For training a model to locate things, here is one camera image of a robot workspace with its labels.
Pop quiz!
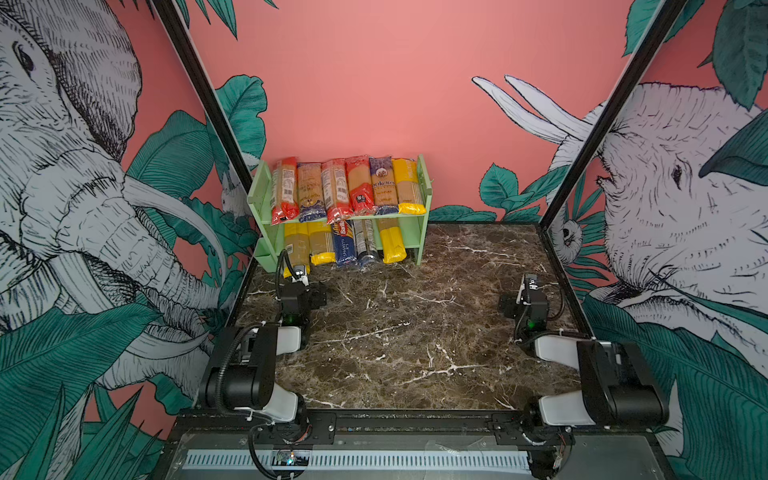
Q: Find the yellow Pastatime spaghetti pack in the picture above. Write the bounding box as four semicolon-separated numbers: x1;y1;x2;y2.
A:
307;221;336;266

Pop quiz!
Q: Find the blue Ankara spaghetti pack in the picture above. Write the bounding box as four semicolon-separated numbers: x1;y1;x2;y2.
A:
369;157;399;215

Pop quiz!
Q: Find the red spaghetti pack white label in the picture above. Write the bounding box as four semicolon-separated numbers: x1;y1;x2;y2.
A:
321;158;354;224

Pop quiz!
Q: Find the blue spaghetti pack underneath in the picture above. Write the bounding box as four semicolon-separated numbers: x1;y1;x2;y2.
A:
331;220;357;267

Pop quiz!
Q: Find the yellow spaghetti pack barcode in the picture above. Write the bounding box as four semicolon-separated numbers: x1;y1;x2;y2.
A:
284;223;311;274

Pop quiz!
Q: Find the yellow spaghetti pack top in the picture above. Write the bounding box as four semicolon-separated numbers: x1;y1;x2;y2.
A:
392;158;426;215

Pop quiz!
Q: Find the blue white label spaghetti pack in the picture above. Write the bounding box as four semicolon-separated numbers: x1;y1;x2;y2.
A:
353;220;380;268

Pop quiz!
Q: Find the right black frame post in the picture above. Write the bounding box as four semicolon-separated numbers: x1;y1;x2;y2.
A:
538;0;686;230

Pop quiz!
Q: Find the red yellow spaghetti pack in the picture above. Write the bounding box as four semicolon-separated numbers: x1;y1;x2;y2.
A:
345;155;375;216

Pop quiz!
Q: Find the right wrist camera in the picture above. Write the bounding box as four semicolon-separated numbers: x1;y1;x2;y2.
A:
521;273;539;292

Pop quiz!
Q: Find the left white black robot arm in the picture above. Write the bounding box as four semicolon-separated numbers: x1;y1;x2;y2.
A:
195;282;327;444

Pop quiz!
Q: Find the white perforated strip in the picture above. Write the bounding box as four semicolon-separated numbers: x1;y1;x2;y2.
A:
181;449;530;474

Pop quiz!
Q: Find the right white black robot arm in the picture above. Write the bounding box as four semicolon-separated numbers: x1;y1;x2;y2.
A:
498;287;670;444

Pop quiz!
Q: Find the green wooden two-tier shelf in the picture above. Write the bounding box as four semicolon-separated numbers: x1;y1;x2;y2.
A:
247;159;432;277

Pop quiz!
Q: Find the yellow spaghetti pack white label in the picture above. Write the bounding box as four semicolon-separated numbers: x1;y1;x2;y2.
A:
377;218;407;264

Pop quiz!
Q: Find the blue yellow spaghetti pack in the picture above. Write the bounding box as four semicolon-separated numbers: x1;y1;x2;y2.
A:
297;163;326;223

